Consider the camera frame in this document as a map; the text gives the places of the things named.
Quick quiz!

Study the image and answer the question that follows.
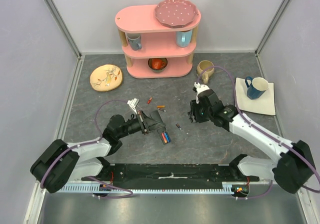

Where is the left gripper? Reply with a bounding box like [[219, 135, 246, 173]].
[[117, 109, 166, 139]]

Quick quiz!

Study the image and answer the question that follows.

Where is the bright blue AAA battery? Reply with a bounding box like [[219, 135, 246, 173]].
[[164, 131, 171, 143]]

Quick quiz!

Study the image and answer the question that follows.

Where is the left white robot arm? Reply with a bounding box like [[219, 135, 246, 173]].
[[30, 110, 166, 194]]

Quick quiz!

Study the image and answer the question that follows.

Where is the beige ceramic mug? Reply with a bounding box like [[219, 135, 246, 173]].
[[196, 60, 215, 84]]

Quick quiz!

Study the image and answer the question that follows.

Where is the dark blue mug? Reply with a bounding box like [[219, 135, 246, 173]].
[[244, 76, 269, 100]]

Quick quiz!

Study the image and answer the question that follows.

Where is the white square plate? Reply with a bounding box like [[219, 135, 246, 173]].
[[235, 77, 276, 116]]

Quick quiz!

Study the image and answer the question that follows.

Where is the red cup in bowl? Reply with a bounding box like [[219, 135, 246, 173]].
[[151, 58, 167, 70]]

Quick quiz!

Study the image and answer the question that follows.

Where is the yellow bird painted plate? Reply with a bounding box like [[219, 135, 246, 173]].
[[89, 64, 123, 92]]

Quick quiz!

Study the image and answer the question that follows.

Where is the light blue mug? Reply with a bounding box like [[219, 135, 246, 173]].
[[176, 29, 193, 48]]

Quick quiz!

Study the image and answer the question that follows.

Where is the pink three-tier shelf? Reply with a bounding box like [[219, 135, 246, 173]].
[[115, 4, 201, 79]]

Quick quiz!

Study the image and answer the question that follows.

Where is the grey mug on shelf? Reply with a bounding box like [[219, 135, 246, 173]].
[[126, 33, 142, 51]]

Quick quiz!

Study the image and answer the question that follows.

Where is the pink dotted plate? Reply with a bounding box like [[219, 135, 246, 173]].
[[154, 0, 199, 28]]

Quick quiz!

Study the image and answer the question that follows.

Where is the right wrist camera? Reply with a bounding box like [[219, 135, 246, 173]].
[[193, 82, 210, 104]]

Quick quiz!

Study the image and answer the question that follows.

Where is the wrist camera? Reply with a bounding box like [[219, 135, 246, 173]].
[[193, 82, 210, 104], [127, 98, 140, 115]]

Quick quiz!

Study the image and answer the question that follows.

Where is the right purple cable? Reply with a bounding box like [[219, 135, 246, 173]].
[[197, 65, 320, 200]]

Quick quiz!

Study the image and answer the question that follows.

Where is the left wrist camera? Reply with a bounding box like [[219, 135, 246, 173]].
[[127, 98, 140, 115]]

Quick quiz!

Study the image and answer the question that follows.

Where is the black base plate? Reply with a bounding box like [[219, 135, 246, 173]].
[[95, 163, 260, 182]]

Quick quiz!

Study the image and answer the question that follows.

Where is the light blue cable duct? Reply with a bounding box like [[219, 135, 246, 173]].
[[59, 182, 237, 194]]

